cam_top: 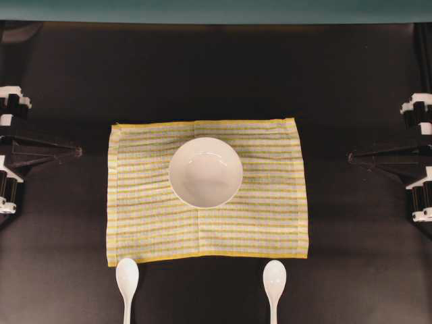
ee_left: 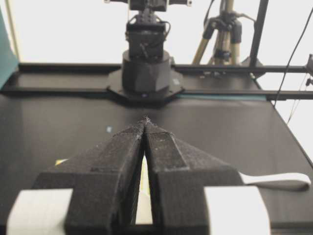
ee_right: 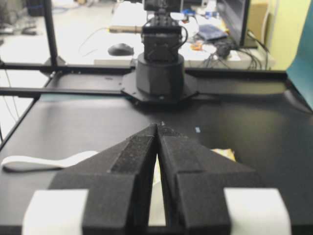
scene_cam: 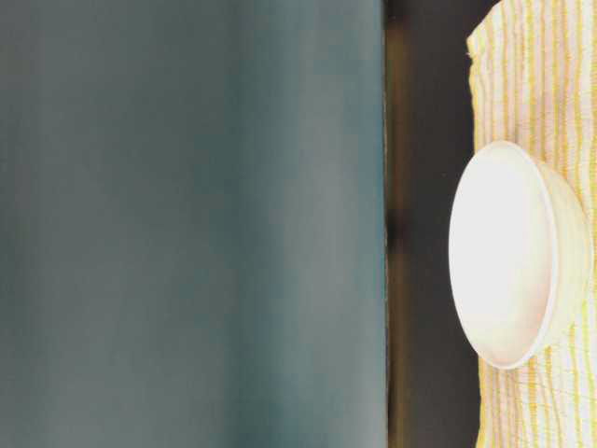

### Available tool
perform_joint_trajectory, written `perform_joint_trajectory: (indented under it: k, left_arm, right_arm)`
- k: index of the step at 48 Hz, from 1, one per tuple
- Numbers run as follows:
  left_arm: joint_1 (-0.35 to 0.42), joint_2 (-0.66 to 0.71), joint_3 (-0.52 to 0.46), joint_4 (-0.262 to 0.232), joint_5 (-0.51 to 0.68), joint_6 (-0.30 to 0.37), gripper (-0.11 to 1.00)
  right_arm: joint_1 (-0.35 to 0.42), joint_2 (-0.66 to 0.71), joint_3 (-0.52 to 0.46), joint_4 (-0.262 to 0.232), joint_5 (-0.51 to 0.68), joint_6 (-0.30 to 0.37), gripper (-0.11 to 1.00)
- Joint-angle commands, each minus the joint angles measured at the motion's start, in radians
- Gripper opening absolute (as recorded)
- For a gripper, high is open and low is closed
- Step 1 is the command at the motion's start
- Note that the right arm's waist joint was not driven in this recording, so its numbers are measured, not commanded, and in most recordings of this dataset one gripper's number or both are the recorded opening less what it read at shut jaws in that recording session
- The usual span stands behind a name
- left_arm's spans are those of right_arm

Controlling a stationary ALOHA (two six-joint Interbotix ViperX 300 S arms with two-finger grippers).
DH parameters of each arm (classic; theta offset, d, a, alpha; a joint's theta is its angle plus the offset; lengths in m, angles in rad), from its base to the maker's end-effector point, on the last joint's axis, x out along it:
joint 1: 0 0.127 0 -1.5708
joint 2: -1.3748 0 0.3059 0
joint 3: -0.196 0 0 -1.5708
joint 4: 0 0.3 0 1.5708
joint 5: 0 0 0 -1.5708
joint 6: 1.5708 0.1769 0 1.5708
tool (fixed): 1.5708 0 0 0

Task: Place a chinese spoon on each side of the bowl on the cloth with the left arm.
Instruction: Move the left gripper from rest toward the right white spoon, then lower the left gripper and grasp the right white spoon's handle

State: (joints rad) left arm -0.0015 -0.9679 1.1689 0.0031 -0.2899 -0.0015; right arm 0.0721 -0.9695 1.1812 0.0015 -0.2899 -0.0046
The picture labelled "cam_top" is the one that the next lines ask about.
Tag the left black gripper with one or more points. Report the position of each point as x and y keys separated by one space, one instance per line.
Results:
x=27 y=153

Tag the white chinese spoon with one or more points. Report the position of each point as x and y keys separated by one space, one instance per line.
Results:
x=127 y=277
x=274 y=281

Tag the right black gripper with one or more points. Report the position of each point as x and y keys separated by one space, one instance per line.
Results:
x=411 y=164

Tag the white ceramic bowl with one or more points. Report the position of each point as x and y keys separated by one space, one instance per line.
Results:
x=205 y=173

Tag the yellow striped cloth placemat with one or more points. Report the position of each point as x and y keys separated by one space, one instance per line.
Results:
x=146 y=221

